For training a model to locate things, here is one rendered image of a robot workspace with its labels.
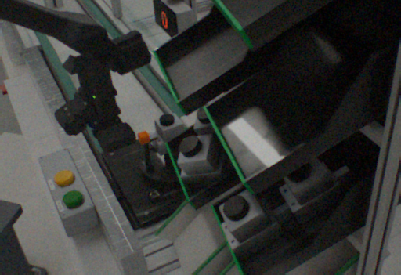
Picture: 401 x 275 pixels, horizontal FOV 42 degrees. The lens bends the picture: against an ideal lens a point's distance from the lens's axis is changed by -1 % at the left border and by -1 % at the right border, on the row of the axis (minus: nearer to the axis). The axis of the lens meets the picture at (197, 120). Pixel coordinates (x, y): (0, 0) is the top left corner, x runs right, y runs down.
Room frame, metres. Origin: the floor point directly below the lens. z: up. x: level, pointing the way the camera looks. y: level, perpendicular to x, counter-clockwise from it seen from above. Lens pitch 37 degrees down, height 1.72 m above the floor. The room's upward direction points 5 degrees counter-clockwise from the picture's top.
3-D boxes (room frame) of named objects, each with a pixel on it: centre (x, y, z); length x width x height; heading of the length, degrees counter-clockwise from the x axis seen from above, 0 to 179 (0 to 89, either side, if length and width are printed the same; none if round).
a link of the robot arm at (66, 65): (0.79, 0.17, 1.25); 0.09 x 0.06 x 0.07; 124
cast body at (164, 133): (0.84, 0.05, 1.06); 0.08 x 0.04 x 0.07; 114
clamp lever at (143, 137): (0.82, 0.10, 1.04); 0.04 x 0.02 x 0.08; 113
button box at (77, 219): (0.83, 0.29, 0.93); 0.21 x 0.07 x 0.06; 23
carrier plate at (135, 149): (0.83, 0.06, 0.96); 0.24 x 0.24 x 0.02; 23
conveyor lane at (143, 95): (1.12, 0.16, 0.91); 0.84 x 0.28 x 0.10; 23
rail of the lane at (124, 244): (1.03, 0.31, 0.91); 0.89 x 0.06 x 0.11; 23
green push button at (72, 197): (0.76, 0.26, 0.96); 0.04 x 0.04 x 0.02
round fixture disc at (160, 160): (0.83, 0.06, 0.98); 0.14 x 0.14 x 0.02
